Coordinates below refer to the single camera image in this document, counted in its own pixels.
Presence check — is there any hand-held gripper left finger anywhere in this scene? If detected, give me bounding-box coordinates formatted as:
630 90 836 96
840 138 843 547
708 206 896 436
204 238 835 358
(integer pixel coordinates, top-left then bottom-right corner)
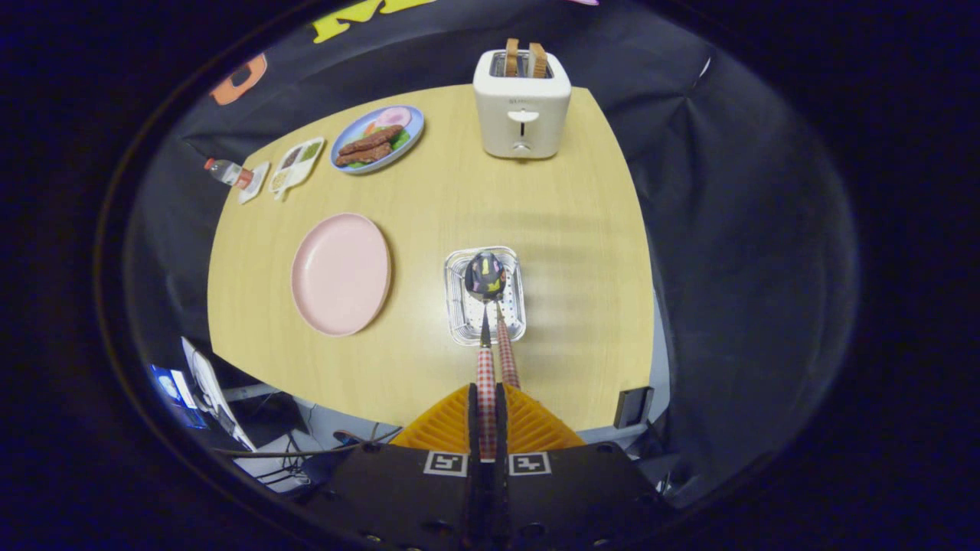
302 383 488 551

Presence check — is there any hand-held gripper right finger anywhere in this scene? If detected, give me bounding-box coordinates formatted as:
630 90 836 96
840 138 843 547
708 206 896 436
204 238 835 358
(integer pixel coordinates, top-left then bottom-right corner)
487 383 675 551

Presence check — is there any spoon with red checked handle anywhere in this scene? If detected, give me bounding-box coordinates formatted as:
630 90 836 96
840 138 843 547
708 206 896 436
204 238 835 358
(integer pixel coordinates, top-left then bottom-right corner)
465 251 507 461

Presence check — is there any fork with red checked handle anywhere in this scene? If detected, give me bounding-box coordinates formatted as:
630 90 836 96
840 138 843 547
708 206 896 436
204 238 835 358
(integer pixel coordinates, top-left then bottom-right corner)
490 295 521 391

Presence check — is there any clear plastic basket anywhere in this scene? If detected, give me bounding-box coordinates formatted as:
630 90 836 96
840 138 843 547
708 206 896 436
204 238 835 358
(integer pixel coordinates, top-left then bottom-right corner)
444 246 528 347

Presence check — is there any black table clamp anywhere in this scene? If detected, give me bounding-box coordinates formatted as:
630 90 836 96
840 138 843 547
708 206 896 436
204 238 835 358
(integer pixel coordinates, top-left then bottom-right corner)
614 386 655 429

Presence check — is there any pink plate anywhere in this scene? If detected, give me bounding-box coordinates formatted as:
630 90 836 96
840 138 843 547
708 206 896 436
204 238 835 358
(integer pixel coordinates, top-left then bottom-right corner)
290 213 392 337

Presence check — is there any white curved object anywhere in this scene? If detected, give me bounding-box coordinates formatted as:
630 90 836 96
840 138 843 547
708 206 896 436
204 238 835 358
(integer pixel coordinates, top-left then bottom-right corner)
181 337 257 452

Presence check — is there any brown sausage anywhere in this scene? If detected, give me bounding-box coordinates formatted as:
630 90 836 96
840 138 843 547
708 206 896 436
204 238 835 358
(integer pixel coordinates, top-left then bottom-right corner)
339 125 404 154
335 142 393 168

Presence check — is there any white toaster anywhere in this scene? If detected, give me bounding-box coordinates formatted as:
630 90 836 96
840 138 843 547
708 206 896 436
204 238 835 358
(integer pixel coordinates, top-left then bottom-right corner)
472 49 573 160

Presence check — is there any blue plate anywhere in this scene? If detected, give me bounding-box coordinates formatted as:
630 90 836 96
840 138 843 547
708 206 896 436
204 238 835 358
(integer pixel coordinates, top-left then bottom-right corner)
330 105 426 175

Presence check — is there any lit blue screen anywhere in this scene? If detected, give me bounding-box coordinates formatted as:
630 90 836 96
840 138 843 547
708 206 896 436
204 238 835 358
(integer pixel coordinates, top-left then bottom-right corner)
149 364 206 431

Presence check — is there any white divided snack tray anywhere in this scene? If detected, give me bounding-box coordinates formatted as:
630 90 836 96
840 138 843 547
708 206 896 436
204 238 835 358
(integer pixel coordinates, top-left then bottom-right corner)
268 136 326 201

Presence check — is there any white square coaster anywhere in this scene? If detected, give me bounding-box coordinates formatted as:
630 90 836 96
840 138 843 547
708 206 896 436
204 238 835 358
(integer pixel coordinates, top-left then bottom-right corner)
237 161 271 205

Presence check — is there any clear water bottle red label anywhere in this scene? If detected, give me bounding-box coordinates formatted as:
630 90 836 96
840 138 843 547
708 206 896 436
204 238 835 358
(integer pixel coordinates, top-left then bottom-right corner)
204 158 254 190

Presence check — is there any black cable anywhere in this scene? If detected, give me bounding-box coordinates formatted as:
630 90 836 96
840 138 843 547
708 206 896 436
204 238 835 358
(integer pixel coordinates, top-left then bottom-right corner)
214 425 403 460

